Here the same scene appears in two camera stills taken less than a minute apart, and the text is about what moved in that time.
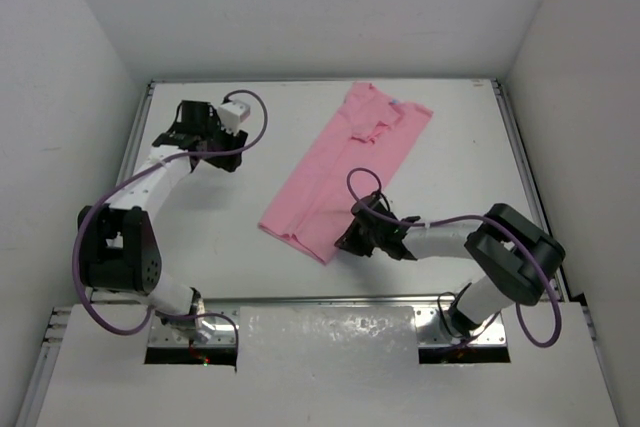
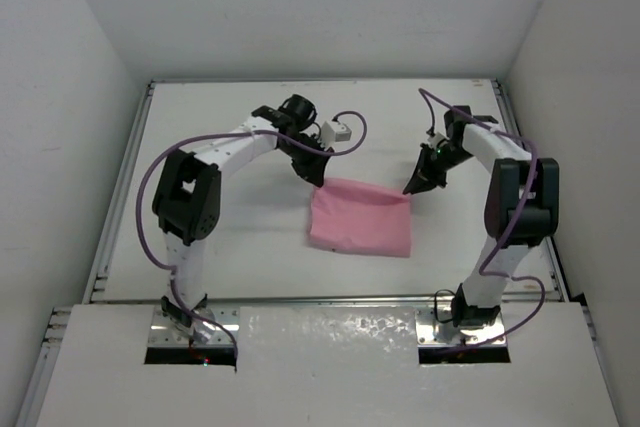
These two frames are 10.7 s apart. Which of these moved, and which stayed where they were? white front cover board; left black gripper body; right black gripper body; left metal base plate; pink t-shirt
Moved: pink t-shirt; right black gripper body; left black gripper body
Stayed: left metal base plate; white front cover board
